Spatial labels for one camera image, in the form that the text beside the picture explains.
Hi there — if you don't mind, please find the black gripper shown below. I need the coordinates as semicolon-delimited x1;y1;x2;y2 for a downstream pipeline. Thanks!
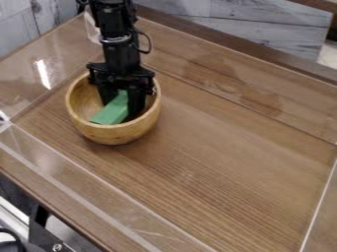
87;38;155;120

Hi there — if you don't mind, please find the green rectangular block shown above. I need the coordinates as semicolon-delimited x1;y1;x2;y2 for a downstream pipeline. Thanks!
90;91;129;125

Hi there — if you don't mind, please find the brown wooden bowl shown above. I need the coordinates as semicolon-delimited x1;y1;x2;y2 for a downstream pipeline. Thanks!
64;72;162;146

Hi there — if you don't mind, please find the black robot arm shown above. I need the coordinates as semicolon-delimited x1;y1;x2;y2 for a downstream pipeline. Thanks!
86;0;155;125

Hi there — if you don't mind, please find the black metal table leg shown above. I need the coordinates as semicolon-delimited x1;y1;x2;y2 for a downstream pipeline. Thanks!
30;205;67;252

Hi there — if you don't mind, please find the clear acrylic corner bracket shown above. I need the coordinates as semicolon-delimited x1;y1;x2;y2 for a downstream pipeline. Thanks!
83;12;100;45

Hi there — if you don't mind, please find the clear acrylic tray wall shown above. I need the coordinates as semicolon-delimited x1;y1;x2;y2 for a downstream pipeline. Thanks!
0;120;215;252

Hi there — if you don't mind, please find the black cable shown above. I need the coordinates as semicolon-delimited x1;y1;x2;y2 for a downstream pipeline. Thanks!
0;227;24;252

